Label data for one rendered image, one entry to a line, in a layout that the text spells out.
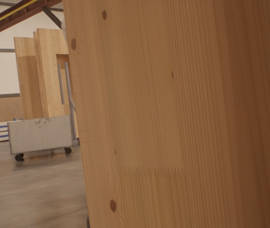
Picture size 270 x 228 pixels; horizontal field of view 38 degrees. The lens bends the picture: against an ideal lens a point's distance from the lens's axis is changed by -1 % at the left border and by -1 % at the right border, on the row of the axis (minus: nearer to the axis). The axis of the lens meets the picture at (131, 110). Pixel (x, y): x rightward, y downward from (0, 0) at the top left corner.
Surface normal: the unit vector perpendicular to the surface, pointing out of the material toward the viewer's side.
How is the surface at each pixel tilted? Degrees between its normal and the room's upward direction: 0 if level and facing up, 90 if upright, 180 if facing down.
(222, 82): 90
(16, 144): 90
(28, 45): 90
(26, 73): 90
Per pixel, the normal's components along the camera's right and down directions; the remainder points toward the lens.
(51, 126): 0.19, -0.03
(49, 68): 0.71, -0.09
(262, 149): -0.70, 0.08
